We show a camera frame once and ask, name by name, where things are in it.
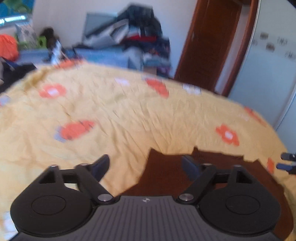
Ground dark clothes on left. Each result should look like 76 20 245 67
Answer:
0 57 37 93

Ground grey patterned pillow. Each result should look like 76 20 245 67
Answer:
16 22 38 49

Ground pile of dark clothes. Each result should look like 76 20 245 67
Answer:
74 3 172 77

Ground white wardrobe door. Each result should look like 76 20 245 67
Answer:
229 1 295 153

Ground blue floral curtain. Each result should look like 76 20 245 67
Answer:
0 0 35 18

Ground grey framed panel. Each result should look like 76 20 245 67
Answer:
81 13 117 41

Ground yellow floral bed sheet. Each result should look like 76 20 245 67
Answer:
1 62 295 240

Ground green plastic basket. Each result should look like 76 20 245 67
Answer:
37 36 48 49

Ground brown knitted garment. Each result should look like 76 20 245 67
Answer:
121 147 294 239

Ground brown wooden door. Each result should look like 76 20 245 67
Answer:
174 1 259 96

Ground orange plastic bag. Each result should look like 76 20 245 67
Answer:
0 35 19 61

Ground blue storage box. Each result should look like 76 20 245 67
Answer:
74 48 129 69

